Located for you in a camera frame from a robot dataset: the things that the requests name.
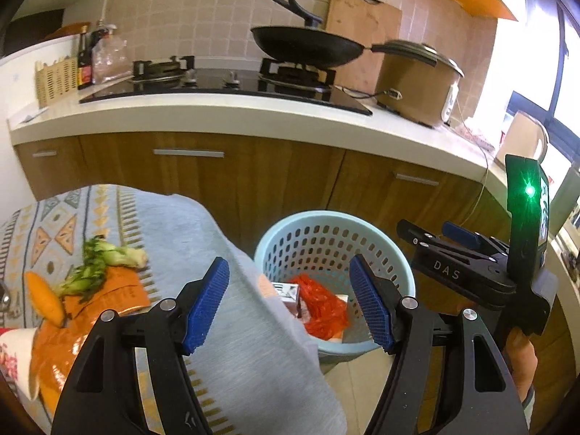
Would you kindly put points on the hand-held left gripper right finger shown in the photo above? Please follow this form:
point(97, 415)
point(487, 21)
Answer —
point(369, 308)

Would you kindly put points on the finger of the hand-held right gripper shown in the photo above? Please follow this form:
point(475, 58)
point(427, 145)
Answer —
point(414, 235)
point(462, 234)

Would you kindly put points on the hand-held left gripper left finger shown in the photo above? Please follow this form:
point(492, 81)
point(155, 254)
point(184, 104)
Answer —
point(206, 312)

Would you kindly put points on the orange plastic bag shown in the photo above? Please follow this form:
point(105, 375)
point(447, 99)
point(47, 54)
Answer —
point(120, 290)

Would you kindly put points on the light blue perforated basket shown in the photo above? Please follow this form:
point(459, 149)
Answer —
point(317, 235)

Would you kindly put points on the green bok choy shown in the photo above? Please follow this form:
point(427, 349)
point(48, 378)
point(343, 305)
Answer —
point(118, 256)

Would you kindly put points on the orange carrot piece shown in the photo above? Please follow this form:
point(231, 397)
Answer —
point(43, 301)

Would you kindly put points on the white red-printed paper cup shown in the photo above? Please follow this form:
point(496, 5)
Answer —
point(19, 358)

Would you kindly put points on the person's right hand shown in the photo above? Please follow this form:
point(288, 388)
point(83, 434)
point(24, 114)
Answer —
point(521, 362)

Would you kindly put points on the red plastic bag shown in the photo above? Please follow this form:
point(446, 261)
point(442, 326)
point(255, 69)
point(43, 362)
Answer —
point(322, 309)

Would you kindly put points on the patterned grey tablecloth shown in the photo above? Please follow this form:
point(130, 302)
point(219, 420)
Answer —
point(226, 253)

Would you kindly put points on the small white carton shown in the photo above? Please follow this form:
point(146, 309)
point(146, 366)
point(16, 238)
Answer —
point(286, 294)

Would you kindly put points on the cream electric kettle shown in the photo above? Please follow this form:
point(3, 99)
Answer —
point(521, 140)

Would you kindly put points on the pink patterned packet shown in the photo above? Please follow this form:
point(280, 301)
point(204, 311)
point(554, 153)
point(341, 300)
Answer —
point(473, 135)

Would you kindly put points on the brown rice cooker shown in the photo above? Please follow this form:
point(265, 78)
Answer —
point(417, 90)

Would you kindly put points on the metal key bunch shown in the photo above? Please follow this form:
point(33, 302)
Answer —
point(3, 300)

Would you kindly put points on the black wok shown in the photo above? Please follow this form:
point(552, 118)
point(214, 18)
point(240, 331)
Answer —
point(308, 47)

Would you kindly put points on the wooden cutting board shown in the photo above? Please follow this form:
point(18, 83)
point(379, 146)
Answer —
point(362, 22)

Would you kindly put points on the black gas stove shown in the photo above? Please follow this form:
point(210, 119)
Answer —
point(217, 88)

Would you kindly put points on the small paper scrap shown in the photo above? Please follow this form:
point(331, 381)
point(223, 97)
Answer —
point(32, 116)

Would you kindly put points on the clear plastic bag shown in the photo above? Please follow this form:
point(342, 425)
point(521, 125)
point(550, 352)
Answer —
point(108, 61)

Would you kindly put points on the dark soy sauce bottle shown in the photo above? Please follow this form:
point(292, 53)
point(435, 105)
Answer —
point(84, 70)

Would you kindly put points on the beige slotted utensil holder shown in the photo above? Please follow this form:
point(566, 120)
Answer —
point(56, 81)

